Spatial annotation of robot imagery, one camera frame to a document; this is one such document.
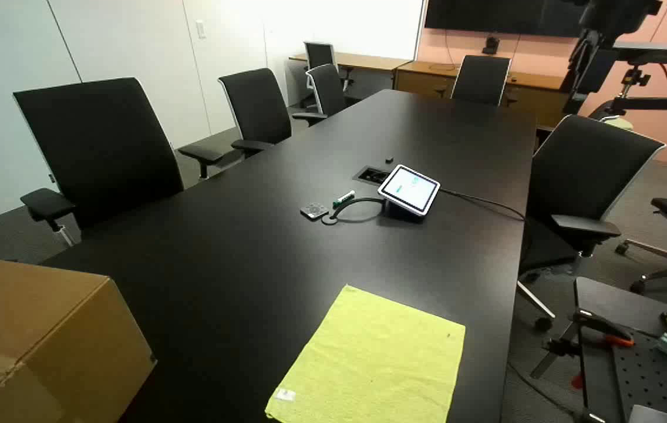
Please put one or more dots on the white framed tablet device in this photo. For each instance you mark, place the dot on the white framed tablet device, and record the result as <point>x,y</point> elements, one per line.
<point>409,189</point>

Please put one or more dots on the white wall switch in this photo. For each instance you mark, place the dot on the white wall switch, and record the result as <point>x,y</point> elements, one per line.
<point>199,29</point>

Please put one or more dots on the black wall television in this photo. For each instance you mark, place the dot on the black wall television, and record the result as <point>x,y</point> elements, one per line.
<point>504,15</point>

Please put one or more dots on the small silver dongle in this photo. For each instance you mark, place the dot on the small silver dongle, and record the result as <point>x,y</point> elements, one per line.
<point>344,195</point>

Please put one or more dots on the black mounted camera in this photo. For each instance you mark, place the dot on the black mounted camera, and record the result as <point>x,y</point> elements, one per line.
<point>652,52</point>

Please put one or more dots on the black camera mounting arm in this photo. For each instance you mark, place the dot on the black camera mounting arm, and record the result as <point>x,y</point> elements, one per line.
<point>663,103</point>

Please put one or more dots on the yellow microfiber cloth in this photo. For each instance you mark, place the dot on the yellow microfiber cloth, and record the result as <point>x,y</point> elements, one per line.
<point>364,359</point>

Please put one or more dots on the small black conference camera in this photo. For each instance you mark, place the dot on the small black conference camera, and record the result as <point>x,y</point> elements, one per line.
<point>490,46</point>

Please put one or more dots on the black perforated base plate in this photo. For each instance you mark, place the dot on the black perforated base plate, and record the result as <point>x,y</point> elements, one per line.
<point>647,384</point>

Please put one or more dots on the small black device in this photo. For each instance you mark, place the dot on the small black device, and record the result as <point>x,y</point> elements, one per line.
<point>313,211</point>

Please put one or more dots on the wooden desk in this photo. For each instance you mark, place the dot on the wooden desk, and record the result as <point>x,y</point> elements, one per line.
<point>364,61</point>

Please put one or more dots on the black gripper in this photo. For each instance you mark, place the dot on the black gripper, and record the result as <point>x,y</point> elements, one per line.
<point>616,20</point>

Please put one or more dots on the brown cardboard box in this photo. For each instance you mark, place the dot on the brown cardboard box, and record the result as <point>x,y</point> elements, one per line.
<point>36,336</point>

